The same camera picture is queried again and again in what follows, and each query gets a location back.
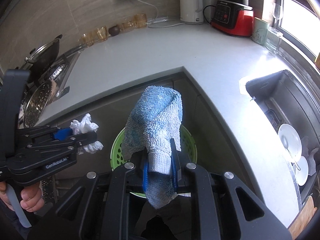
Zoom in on white tissue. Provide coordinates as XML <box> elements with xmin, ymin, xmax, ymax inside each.
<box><xmin>69</xmin><ymin>113</ymin><xmax>104</xmax><ymax>156</ymax></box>

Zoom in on blue white dish cloth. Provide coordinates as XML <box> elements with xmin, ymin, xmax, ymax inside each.
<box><xmin>121</xmin><ymin>86</ymin><xmax>183</xmax><ymax>209</ymax></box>

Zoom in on steel kitchen sink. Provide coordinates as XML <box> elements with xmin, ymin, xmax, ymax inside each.
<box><xmin>246</xmin><ymin>70</ymin><xmax>319</xmax><ymax>201</ymax></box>

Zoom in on person left hand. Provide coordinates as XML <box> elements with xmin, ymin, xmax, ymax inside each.
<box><xmin>1</xmin><ymin>181</ymin><xmax>44</xmax><ymax>212</ymax></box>

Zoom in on green plastic basket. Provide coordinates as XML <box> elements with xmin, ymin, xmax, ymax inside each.
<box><xmin>110</xmin><ymin>125</ymin><xmax>197</xmax><ymax>199</ymax></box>

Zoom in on gas stove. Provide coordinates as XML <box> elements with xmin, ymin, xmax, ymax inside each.
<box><xmin>22</xmin><ymin>45</ymin><xmax>86</xmax><ymax>106</ymax></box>

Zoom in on black wok with lid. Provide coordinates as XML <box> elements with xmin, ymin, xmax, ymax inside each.
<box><xmin>23</xmin><ymin>34</ymin><xmax>63</xmax><ymax>83</ymax></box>

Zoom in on white bowl in sink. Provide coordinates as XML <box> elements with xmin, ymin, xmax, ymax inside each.
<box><xmin>295</xmin><ymin>156</ymin><xmax>309</xmax><ymax>186</ymax></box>

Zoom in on white plate in sink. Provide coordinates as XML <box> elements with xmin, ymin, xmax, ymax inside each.
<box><xmin>278</xmin><ymin>124</ymin><xmax>302</xmax><ymax>163</ymax></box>

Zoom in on dark brown round pot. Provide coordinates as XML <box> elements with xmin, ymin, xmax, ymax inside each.
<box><xmin>108</xmin><ymin>25</ymin><xmax>120</xmax><ymax>36</ymax></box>

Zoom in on amber glass teapot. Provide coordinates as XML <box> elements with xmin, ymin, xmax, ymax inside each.
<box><xmin>120</xmin><ymin>20</ymin><xmax>136</xmax><ymax>33</ymax></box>

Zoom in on ribbed amber glass cup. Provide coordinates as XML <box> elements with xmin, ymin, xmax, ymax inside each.
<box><xmin>133</xmin><ymin>13</ymin><xmax>148</xmax><ymax>28</ymax></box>

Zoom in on white electric kettle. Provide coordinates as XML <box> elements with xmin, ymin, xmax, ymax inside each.
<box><xmin>180</xmin><ymin>0</ymin><xmax>204</xmax><ymax>25</ymax></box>

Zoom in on clear glass container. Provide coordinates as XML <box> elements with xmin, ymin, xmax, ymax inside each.
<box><xmin>265</xmin><ymin>27</ymin><xmax>283</xmax><ymax>54</ymax></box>

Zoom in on green patterned mug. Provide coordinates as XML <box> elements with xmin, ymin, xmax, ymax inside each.
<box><xmin>251</xmin><ymin>17</ymin><xmax>270</xmax><ymax>46</ymax></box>

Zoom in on red black blender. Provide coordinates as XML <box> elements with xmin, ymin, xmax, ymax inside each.
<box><xmin>210</xmin><ymin>0</ymin><xmax>254</xmax><ymax>37</ymax></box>

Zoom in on wine glass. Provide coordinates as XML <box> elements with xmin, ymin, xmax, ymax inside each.
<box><xmin>272</xmin><ymin>3</ymin><xmax>283</xmax><ymax>28</ymax></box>

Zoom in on white power cable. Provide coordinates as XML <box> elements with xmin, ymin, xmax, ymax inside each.
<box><xmin>134</xmin><ymin>0</ymin><xmax>187</xmax><ymax>29</ymax></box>

